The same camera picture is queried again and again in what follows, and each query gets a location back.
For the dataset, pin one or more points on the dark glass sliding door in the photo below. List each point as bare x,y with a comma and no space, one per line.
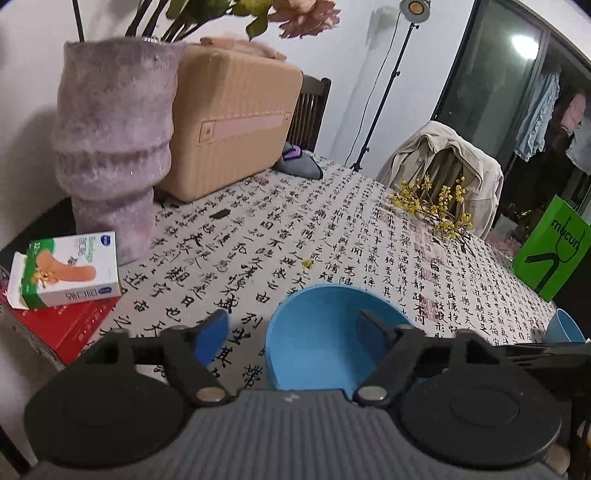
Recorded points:
498,92

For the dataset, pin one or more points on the small fallen yellow blossom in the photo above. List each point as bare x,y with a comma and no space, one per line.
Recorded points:
307,264

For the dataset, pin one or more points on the green paper bag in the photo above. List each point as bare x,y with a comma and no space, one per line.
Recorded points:
545,258

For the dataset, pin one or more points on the yellow blossom branches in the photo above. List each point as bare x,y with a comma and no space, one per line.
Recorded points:
445,196

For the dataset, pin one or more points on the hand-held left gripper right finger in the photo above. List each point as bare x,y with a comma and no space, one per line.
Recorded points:
375,333

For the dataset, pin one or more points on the light blue hanging shirt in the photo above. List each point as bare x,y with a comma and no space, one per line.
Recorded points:
538,115

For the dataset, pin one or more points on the grey purple fabric pouch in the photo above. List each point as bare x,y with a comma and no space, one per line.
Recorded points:
302,166

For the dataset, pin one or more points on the black light stand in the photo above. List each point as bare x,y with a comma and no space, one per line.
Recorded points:
413,7

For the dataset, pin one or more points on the green white bandage box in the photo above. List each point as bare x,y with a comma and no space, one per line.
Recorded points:
74,272

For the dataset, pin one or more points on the dark wooden chair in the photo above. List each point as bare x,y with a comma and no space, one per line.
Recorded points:
443,170
309,115

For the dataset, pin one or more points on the fuzzy purple grey vase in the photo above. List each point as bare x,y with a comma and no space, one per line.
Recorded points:
111,138

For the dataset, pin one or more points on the blue bowl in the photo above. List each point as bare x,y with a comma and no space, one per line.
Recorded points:
314,341
563,327

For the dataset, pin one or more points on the red cardboard box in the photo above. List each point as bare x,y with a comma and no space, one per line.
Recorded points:
55,327

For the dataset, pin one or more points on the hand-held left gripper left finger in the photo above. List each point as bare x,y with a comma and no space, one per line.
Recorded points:
212,332

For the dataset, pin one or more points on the dried rose bouquet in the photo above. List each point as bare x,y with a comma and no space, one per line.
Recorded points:
304,18

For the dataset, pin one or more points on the beige jacket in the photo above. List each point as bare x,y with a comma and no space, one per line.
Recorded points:
485,184

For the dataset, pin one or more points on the pink hanging garment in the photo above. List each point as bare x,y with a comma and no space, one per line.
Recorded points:
572,113

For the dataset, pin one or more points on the calligraphy print tablecloth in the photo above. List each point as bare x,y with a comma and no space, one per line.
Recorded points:
277,221

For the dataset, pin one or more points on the white hanging garment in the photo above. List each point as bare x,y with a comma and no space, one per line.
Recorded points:
581,147

